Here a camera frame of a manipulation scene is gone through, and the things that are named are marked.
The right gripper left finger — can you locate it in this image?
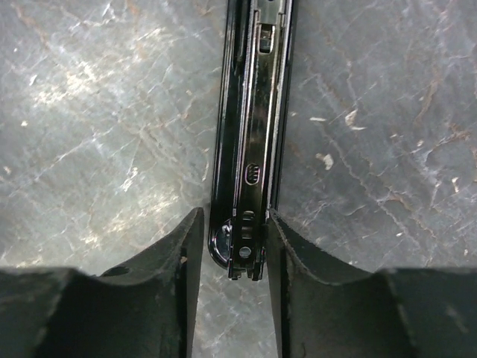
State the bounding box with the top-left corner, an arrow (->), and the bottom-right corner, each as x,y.
1,208 -> 204,357

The black stapler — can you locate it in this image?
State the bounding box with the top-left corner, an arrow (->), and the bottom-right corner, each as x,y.
207,0 -> 298,281

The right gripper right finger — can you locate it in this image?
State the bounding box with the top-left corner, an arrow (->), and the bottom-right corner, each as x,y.
267,212 -> 476,357

